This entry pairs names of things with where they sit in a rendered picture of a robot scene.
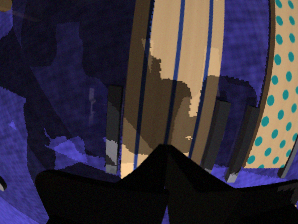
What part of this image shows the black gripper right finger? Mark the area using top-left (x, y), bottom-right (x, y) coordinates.
top-left (165, 144), bottom-right (298, 224)

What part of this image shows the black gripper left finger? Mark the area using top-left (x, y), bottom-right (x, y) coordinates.
top-left (35, 144), bottom-right (169, 224)

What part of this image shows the tan polka-dotted strip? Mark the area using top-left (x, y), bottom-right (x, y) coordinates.
top-left (242, 0), bottom-right (298, 169)

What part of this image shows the peach striped strip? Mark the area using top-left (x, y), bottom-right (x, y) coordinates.
top-left (121, 0), bottom-right (225, 179)

